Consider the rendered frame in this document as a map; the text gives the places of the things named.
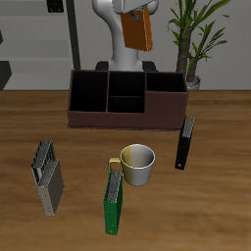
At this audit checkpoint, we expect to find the green book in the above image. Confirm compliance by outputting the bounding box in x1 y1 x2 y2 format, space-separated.
103 168 125 236

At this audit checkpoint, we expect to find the black book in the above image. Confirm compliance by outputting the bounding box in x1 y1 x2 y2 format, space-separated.
174 116 196 172

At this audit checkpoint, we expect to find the dark vertical post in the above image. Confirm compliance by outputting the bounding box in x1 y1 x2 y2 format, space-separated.
66 0 81 71

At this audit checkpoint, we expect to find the white and yellow mug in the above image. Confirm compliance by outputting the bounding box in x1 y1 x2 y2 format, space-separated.
108 143 157 187

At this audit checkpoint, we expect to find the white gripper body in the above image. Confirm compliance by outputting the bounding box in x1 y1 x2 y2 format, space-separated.
112 0 160 15

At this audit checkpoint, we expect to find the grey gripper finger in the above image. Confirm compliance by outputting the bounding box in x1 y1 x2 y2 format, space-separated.
128 10 140 23

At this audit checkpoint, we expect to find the dark brown desk caddy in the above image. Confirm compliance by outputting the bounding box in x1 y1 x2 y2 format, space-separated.
67 69 189 131

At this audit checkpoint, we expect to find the orange book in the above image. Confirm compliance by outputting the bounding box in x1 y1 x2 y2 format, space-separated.
120 8 154 53

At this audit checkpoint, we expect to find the dark grey block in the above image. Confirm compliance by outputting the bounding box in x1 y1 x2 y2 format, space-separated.
0 60 13 91

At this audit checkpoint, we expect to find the black box on shelf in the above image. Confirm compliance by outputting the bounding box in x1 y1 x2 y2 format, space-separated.
46 0 65 14

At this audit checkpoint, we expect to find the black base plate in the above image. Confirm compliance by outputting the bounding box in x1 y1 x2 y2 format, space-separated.
94 60 160 74

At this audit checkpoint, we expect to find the green pot plant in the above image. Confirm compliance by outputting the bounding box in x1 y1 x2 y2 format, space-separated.
167 0 231 91

